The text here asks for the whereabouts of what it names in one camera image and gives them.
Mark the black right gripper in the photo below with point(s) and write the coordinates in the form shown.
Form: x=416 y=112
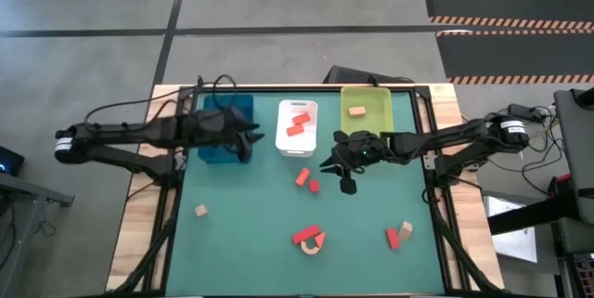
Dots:
x=359 y=149

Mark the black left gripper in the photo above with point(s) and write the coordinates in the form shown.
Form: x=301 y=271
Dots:
x=232 y=131

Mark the small red block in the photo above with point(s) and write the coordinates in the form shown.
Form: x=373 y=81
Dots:
x=314 y=186

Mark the orange-red cylinder block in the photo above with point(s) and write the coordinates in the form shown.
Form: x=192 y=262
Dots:
x=302 y=177

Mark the orange-red rectangular block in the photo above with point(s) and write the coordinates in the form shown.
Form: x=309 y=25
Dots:
x=295 y=130
x=301 y=119

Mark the brown wooden block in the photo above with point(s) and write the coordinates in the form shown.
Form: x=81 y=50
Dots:
x=357 y=111

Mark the long red block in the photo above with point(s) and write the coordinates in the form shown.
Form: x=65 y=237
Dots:
x=306 y=234

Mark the small tan wooden cube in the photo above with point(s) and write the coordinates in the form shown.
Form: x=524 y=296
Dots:
x=201 y=211

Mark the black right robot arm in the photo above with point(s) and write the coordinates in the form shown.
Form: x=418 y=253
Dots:
x=441 y=138

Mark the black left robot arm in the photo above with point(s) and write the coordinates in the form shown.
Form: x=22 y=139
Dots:
x=139 y=131

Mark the blue plastic bin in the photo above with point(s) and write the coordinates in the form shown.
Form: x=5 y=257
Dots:
x=232 y=101

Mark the white plastic bin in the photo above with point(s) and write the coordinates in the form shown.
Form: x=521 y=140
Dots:
x=290 y=145

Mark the yellow-green plastic bin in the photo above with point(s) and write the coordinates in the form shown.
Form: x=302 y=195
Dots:
x=371 y=124

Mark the orange wedge block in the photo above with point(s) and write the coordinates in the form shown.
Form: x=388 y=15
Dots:
x=320 y=240

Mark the tan wooden arch block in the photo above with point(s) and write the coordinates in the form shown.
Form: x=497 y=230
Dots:
x=310 y=252

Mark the red rectangular block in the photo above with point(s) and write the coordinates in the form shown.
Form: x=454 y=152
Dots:
x=393 y=239

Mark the black equipment case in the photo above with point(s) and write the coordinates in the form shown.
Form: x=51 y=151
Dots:
x=345 y=76

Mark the green table mat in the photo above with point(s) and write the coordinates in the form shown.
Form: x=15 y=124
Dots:
x=260 y=265

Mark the black stand leg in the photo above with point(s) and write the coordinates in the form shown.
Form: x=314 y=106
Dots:
x=524 y=216

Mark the white paper sheet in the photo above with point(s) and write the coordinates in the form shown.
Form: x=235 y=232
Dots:
x=515 y=244

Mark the black power adapter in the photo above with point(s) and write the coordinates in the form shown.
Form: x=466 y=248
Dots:
x=522 y=108

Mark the black hazard-striped floor mat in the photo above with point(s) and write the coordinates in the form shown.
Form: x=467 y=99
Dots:
x=515 y=54
x=506 y=1

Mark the grey metal stand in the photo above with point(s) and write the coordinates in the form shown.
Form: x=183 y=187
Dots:
x=28 y=191

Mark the black box with blue light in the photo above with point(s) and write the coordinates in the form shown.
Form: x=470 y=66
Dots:
x=11 y=161

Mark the grey cabinet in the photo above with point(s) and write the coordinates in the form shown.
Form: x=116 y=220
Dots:
x=580 y=149

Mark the black keyboard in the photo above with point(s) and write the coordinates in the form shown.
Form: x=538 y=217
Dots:
x=585 y=268

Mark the black aluminium table frame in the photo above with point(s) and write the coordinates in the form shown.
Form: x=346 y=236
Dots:
x=301 y=88

